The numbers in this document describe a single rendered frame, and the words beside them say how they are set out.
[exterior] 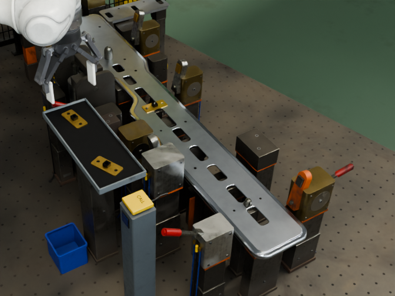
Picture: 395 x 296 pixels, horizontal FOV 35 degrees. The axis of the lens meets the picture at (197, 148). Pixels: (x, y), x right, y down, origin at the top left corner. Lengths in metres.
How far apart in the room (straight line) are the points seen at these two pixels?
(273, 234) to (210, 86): 1.14
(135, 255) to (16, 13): 0.68
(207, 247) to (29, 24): 0.71
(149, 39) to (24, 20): 1.14
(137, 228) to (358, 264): 0.83
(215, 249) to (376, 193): 0.88
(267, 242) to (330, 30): 3.11
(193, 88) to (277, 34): 2.36
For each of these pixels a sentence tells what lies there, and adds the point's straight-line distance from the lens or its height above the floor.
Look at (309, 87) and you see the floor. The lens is 4.05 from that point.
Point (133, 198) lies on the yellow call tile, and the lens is 1.59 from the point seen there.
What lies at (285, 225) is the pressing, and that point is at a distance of 1.78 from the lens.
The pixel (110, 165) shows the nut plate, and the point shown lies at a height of 1.17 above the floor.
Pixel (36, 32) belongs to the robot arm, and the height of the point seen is 1.59.
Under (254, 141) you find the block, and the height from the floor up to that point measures 1.03.
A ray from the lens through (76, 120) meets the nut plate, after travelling 1.83.
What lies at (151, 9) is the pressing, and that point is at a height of 1.00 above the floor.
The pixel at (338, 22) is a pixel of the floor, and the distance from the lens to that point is 4.81.
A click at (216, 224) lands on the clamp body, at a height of 1.06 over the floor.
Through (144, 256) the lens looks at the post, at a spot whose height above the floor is 0.98.
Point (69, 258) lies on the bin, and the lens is 1.99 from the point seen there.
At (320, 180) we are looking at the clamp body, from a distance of 1.84.
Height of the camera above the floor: 2.31
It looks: 41 degrees down
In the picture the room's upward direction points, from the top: 4 degrees clockwise
